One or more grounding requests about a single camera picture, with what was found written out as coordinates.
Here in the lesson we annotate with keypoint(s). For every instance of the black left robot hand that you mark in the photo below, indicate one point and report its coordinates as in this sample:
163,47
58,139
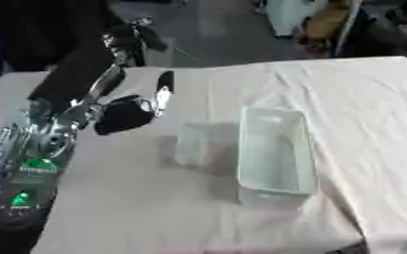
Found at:
79,76

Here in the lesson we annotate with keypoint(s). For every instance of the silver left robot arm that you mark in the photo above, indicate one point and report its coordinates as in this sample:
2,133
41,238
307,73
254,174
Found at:
36,155

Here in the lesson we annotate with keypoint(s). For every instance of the pale translucent plastic box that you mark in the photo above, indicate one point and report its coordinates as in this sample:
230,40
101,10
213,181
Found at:
276,152

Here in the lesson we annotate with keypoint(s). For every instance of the white cabinet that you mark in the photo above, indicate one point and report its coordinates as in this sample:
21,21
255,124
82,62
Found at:
285,16

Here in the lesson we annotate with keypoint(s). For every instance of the yellow-brown bag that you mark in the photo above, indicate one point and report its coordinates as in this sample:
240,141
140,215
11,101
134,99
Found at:
327,21

